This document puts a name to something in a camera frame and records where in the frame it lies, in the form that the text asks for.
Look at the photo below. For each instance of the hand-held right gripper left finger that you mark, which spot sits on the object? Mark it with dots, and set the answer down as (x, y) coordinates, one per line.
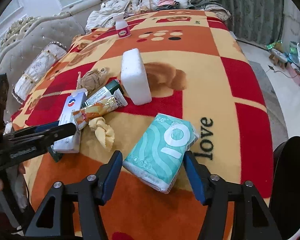
(112, 177)

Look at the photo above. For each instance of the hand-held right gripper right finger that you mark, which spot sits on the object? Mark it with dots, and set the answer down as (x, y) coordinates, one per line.
(193, 177)

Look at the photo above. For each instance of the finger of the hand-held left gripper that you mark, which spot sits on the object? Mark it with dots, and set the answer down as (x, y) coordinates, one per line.
(47, 127)
(62, 131)

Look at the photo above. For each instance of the white cardboard medicine box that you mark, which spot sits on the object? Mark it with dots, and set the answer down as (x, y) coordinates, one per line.
(70, 107)

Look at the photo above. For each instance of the orange yellow snack wrapper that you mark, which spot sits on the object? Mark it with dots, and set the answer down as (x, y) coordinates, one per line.
(95, 110)

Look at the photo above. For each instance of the yellow knotted cloth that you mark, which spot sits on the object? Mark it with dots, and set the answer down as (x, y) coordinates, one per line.
(103, 130)

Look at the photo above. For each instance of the teal white tissue pack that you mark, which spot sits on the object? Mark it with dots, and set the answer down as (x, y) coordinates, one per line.
(160, 150)

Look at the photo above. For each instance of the green white carton box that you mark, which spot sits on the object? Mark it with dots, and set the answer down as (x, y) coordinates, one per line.
(102, 95)

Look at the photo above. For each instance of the beige paper ball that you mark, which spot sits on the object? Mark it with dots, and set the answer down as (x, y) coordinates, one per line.
(91, 80)

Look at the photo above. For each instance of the white foam block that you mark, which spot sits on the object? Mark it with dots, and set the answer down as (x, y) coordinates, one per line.
(136, 77)

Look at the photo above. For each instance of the black trash bin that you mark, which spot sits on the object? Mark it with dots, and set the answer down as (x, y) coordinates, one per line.
(290, 180)

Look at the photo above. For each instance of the white quilted cloth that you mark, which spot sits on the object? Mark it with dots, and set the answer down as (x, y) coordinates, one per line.
(17, 190)

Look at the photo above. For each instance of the grey embroidered bolster pillow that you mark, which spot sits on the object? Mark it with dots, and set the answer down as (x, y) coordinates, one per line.
(37, 70)

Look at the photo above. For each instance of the red orange printed blanket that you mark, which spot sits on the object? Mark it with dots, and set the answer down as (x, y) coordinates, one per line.
(215, 85)

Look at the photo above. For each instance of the white pink label bottle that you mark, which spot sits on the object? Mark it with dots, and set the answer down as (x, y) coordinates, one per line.
(122, 27)

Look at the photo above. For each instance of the white crumpled garment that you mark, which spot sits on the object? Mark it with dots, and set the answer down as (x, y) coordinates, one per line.
(102, 17)

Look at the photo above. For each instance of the embroidered fringed cushion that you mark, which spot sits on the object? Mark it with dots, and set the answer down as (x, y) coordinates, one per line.
(117, 3)
(150, 1)

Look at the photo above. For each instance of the small wooden stool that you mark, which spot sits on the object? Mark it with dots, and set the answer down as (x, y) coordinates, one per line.
(278, 55)

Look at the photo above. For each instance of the green snack packets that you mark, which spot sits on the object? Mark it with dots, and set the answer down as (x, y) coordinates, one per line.
(273, 45)

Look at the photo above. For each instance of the pink folded clothing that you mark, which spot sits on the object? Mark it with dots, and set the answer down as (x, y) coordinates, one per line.
(165, 2)

